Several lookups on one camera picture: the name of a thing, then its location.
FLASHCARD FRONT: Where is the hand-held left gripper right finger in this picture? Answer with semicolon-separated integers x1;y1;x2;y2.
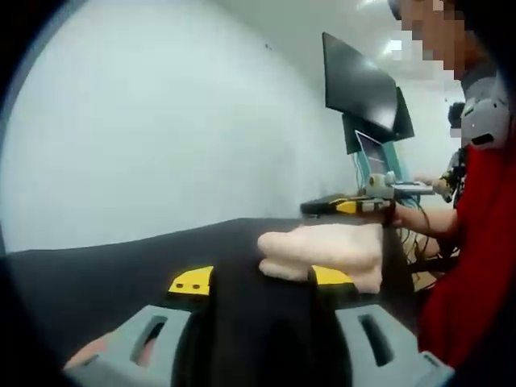
308;264;456;387

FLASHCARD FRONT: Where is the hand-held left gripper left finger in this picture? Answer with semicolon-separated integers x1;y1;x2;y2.
62;264;214;387

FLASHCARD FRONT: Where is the pale pink towel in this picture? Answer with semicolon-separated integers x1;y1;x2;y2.
256;223;384;294

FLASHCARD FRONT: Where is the person's left hand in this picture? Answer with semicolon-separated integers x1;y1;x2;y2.
63;329;122;371

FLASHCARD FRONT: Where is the teal laptop stand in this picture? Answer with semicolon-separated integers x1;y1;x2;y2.
381;143;405;183

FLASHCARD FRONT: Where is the open silver laptop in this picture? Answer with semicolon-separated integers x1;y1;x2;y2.
355;129;390;179

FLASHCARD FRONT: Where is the small black monitor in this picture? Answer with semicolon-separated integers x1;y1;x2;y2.
342;114;360;156

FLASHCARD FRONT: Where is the narrow black monitor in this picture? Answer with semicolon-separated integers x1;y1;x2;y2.
394;86;416;141

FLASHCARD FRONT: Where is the black table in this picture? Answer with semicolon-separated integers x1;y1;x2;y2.
0;217;420;387

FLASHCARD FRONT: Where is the large black monitor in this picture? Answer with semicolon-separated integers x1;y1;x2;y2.
322;31;399;141

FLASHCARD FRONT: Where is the person in red shirt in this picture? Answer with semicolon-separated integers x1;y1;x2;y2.
417;144;516;366

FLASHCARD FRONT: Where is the grey worn chest device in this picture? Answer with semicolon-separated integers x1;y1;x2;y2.
459;60;510;153

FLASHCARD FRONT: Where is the person's head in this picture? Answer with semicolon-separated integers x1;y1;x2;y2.
387;0;495;81

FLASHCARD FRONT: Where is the black cable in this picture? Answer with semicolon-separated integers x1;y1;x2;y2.
397;193;463;279

